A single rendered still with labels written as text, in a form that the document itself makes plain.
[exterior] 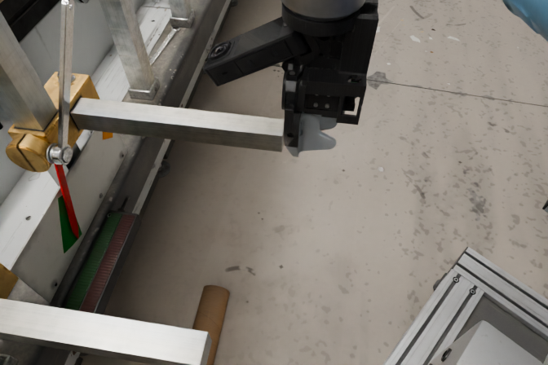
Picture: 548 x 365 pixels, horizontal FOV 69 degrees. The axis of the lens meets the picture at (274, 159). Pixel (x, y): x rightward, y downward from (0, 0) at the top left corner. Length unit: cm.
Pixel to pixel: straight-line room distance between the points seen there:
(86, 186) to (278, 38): 36
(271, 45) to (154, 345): 30
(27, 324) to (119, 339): 9
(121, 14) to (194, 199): 91
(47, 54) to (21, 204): 29
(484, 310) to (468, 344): 94
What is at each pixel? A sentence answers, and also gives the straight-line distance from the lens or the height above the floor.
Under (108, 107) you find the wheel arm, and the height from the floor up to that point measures 86.
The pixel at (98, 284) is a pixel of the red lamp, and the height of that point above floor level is 70.
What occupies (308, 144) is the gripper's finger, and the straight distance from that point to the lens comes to 47.
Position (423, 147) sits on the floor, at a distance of 172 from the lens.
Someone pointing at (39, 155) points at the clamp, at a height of 86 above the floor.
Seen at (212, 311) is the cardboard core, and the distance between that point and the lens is 120.
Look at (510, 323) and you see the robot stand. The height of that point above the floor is 21.
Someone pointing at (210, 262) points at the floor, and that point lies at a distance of 135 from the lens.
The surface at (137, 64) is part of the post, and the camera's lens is 75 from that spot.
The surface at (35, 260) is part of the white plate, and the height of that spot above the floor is 77.
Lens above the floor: 121
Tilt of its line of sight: 50 degrees down
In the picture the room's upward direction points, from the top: straight up
